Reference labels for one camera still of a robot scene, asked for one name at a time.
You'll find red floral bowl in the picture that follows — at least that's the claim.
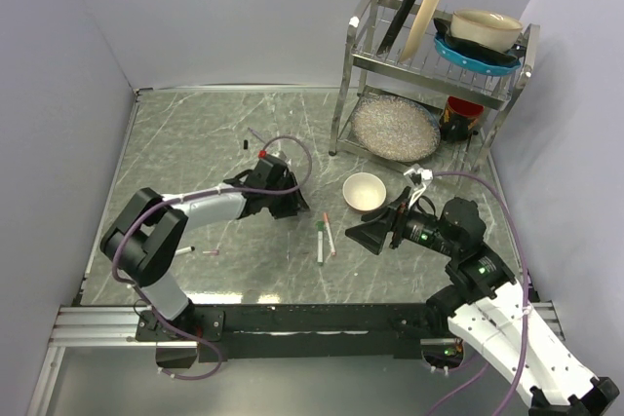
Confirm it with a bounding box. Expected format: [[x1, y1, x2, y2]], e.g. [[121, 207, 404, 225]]
[[342, 172, 387, 212]]

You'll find blue dotted dish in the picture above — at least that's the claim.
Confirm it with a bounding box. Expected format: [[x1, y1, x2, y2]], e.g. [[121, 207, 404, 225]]
[[434, 35, 521, 77]]

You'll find black dish on rack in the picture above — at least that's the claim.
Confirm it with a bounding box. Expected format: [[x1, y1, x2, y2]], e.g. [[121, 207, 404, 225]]
[[433, 18, 526, 66]]

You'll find cream bowl on rack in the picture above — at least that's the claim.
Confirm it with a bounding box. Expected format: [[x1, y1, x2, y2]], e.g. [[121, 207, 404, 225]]
[[450, 9, 523, 53]]

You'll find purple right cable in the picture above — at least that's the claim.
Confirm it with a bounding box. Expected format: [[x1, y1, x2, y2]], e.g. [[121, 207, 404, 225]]
[[423, 170, 530, 416]]

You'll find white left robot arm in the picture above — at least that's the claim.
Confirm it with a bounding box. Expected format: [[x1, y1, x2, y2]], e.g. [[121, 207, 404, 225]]
[[99, 156, 309, 340]]

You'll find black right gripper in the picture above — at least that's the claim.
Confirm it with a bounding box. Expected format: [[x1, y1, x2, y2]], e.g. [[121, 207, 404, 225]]
[[344, 185, 457, 256]]

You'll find white green marker pen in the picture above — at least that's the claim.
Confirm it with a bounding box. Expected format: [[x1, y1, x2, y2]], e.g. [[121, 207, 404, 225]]
[[316, 229, 325, 265]]

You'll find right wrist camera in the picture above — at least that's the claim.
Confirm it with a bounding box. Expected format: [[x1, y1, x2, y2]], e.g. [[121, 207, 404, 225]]
[[403, 165, 434, 209]]

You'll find white black marker pen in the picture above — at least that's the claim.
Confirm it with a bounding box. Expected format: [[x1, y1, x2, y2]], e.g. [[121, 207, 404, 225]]
[[175, 246, 195, 256]]

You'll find purple pen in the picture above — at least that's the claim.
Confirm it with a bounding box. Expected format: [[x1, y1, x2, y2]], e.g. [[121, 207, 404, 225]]
[[248, 127, 266, 144]]

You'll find white orange marker pen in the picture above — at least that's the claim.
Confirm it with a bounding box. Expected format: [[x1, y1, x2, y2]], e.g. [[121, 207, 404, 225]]
[[323, 212, 337, 256]]

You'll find speckled round plate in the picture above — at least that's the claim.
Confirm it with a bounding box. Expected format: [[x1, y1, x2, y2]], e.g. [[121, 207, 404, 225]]
[[351, 95, 441, 163]]

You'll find steel dish rack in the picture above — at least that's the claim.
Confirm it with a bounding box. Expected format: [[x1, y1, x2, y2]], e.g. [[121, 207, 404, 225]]
[[329, 0, 540, 173]]

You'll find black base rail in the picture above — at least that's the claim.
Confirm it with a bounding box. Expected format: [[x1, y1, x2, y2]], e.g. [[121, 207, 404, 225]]
[[136, 303, 470, 371]]

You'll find black square plate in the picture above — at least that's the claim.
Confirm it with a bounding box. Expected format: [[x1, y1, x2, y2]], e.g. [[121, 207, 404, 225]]
[[376, 0, 416, 56]]

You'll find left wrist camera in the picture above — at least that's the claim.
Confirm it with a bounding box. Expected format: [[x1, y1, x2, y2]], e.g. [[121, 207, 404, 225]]
[[258, 150, 292, 168]]

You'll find red black mug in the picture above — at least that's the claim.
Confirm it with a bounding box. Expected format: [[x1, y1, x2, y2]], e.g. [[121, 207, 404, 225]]
[[439, 96, 485, 143]]

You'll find beige plate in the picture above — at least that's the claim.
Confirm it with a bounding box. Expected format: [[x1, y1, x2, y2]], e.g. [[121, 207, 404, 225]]
[[399, 0, 440, 62]]

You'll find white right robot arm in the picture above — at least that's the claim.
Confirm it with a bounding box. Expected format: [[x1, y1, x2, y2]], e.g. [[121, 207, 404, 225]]
[[345, 189, 620, 415]]

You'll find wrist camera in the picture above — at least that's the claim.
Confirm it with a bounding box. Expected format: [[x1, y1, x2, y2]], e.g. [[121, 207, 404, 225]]
[[258, 150, 292, 168], [403, 165, 434, 209]]

